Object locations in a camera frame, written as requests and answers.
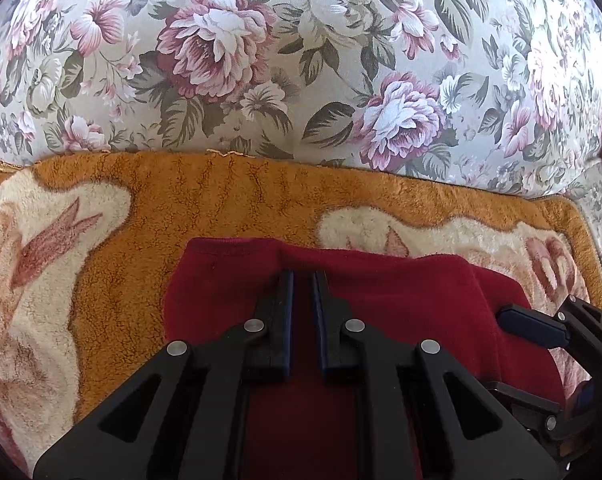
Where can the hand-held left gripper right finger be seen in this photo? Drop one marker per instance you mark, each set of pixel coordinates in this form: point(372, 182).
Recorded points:
point(319, 310)

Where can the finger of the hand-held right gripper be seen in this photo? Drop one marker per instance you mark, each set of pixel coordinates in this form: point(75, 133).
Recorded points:
point(583, 396)
point(528, 324)

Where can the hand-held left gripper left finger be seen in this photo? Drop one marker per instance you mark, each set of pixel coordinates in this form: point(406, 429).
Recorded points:
point(288, 310)

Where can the dark red knit garment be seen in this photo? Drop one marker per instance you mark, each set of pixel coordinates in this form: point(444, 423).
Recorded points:
point(406, 290)

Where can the orange plush floral blanket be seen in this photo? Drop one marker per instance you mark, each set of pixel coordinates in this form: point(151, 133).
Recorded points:
point(156, 200)

